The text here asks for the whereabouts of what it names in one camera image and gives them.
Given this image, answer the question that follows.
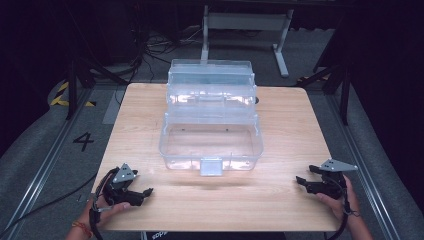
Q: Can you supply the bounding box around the orange bracelet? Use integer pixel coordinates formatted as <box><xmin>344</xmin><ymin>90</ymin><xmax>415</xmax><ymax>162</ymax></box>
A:
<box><xmin>71</xmin><ymin>220</ymin><xmax>93</xmax><ymax>239</ymax></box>

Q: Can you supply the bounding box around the person's right hand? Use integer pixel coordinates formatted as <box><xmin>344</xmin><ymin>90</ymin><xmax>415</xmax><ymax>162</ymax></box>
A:
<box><xmin>315</xmin><ymin>174</ymin><xmax>362</xmax><ymax>224</ymax></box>

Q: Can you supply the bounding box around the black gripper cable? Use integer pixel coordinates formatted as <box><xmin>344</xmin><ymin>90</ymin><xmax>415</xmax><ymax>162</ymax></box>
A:
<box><xmin>323</xmin><ymin>173</ymin><xmax>362</xmax><ymax>240</ymax></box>
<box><xmin>0</xmin><ymin>166</ymin><xmax>118</xmax><ymax>240</ymax></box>

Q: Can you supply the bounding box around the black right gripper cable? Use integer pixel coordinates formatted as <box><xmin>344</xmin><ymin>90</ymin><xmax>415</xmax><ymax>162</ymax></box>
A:
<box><xmin>323</xmin><ymin>173</ymin><xmax>362</xmax><ymax>240</ymax></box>

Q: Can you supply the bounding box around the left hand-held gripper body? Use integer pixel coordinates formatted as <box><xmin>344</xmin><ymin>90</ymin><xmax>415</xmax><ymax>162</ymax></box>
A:
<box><xmin>100</xmin><ymin>162</ymin><xmax>145</xmax><ymax>207</ymax></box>

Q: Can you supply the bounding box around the black tripod stand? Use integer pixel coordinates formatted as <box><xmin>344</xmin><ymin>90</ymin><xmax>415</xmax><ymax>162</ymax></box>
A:
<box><xmin>64</xmin><ymin>55</ymin><xmax>130</xmax><ymax>121</ymax></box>
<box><xmin>295</xmin><ymin>62</ymin><xmax>352</xmax><ymax>127</ymax></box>

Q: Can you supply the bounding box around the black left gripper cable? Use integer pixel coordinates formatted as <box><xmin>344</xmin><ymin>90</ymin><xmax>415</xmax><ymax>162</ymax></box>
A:
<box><xmin>0</xmin><ymin>166</ymin><xmax>118</xmax><ymax>240</ymax></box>

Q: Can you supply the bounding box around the clear plastic storage box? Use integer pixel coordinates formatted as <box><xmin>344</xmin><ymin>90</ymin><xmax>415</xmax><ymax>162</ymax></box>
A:
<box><xmin>158</xmin><ymin>58</ymin><xmax>265</xmax><ymax>177</ymax></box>

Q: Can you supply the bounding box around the grey metal stand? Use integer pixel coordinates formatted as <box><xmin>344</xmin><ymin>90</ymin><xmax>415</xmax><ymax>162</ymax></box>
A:
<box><xmin>200</xmin><ymin>4</ymin><xmax>295</xmax><ymax>79</ymax></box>

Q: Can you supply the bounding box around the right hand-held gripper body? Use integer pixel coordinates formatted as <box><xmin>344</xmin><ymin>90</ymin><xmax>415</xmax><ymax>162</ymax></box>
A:
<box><xmin>313</xmin><ymin>158</ymin><xmax>360</xmax><ymax>201</ymax></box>

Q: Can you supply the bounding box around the bundle of black floor cables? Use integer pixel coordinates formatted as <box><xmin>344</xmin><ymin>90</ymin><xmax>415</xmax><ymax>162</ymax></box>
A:
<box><xmin>128</xmin><ymin>19</ymin><xmax>205</xmax><ymax>85</ymax></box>

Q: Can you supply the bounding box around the person's left hand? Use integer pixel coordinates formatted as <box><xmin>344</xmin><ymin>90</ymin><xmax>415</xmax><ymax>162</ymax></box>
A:
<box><xmin>87</xmin><ymin>195</ymin><xmax>132</xmax><ymax>232</ymax></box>

